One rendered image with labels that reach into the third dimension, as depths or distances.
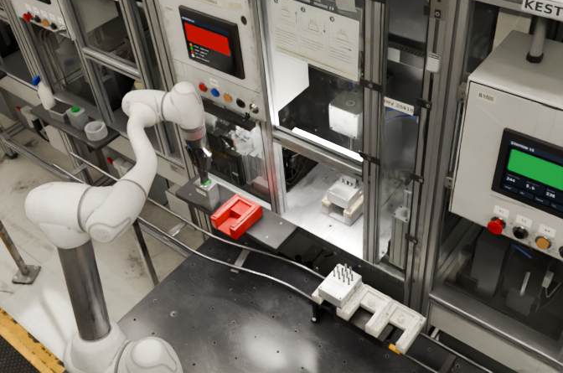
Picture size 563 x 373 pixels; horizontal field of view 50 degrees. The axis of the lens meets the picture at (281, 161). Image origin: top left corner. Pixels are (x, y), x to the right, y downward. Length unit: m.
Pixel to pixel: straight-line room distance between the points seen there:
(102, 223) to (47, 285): 2.00
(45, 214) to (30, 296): 1.88
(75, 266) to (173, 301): 0.67
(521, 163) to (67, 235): 1.22
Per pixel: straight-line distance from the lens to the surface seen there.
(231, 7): 1.89
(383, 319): 2.11
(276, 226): 2.34
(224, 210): 2.35
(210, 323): 2.39
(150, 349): 2.06
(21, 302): 3.66
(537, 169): 1.55
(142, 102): 2.15
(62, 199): 1.78
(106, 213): 1.70
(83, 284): 1.95
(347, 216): 2.29
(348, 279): 2.11
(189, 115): 2.12
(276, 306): 2.39
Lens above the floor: 2.63
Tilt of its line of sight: 41 degrees down
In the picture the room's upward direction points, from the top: 6 degrees counter-clockwise
